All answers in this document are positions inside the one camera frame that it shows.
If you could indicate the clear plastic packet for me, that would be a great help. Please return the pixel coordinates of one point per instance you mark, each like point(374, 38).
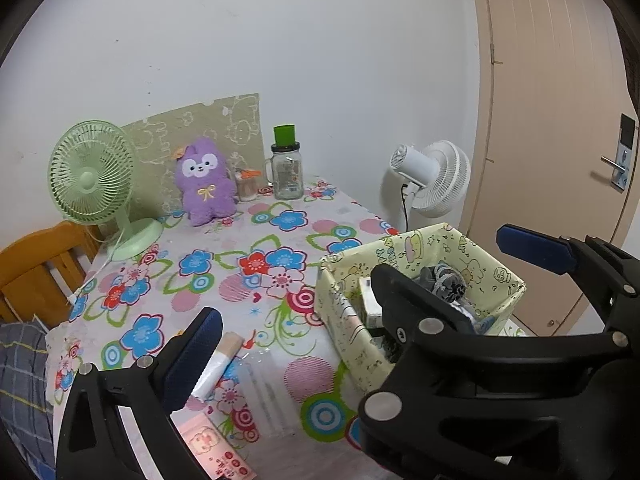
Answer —
point(260, 395)

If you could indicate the grey socks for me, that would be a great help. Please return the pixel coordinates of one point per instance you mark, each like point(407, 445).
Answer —
point(447, 285)

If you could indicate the floral tablecloth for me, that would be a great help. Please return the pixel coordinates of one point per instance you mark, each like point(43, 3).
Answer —
point(300, 375)

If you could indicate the beige door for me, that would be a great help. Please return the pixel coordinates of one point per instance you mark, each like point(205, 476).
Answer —
point(540, 110)

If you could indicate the small cup with orange lid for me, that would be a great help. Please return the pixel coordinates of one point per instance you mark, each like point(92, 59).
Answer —
point(247, 190)

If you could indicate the purple plush toy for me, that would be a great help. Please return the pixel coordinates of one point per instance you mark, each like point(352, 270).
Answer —
point(205, 195)

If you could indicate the beige bag roll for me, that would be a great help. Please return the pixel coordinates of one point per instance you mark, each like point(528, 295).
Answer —
point(227, 347)

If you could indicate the grey plaid pillow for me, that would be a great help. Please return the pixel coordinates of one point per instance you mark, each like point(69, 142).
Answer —
point(25, 385)

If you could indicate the green patterned board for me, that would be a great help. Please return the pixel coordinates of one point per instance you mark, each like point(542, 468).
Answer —
point(240, 115)

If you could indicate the wooden bed headboard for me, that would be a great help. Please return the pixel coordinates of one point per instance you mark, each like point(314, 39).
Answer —
point(40, 265)

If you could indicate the yellow patterned storage box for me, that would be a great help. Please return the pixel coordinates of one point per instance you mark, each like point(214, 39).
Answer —
point(345, 330)

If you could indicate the pink cartoon card packet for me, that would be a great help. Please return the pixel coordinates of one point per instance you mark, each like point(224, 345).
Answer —
point(210, 447)

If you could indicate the green desk fan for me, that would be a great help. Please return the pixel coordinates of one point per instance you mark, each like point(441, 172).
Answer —
point(90, 180)

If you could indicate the white standing fan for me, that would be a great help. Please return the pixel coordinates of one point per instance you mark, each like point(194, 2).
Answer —
point(445, 180)

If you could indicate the glass jar with green lid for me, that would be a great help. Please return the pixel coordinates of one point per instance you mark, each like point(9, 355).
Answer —
point(287, 175)

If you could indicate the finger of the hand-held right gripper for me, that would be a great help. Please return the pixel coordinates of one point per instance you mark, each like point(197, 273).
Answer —
point(400, 300)
point(535, 247)

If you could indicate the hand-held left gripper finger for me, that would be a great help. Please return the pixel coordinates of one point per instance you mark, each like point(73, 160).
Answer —
point(192, 355)

